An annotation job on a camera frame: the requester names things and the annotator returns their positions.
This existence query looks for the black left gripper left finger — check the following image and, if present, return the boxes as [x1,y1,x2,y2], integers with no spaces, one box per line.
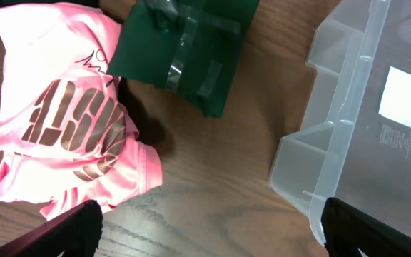
[0,200,103,257]

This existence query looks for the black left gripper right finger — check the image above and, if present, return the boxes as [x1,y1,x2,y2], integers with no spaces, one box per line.
[321,198,411,257]

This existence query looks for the clear plastic storage bin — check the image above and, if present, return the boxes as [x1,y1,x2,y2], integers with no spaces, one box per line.
[269,0,411,243]

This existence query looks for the pink printed t-shirt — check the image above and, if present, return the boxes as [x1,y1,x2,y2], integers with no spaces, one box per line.
[0,2,163,220]

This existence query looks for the white label in bin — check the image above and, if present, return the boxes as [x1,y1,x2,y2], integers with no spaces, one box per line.
[378,66,411,128]

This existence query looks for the dark green folded cloth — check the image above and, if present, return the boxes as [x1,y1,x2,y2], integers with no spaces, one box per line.
[108,0,260,118]

